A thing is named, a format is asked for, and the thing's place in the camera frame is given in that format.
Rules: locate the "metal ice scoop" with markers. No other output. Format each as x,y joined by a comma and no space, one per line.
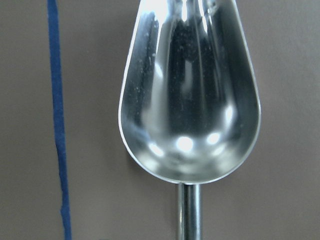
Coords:
189,110

